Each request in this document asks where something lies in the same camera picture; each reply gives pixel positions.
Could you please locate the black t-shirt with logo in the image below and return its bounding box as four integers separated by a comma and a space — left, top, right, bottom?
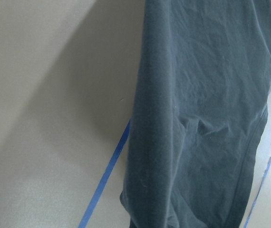
120, 0, 271, 228

